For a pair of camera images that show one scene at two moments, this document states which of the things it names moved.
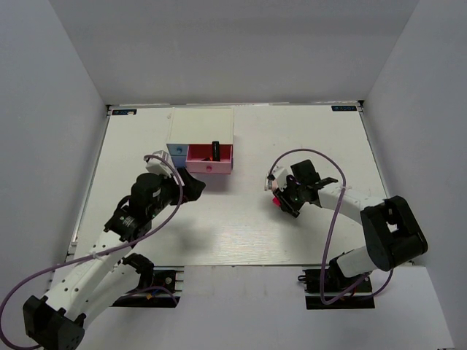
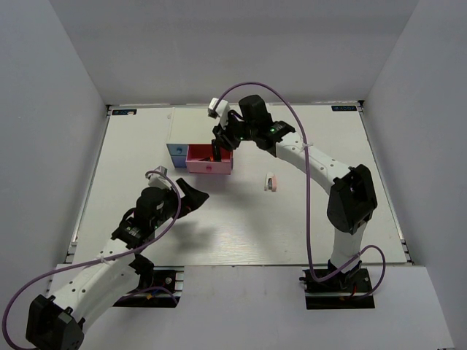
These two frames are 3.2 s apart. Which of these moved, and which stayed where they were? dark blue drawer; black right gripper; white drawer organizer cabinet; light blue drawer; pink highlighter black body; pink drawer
Moved: pink highlighter black body; black right gripper
Stayed: white drawer organizer cabinet; dark blue drawer; pink drawer; light blue drawer
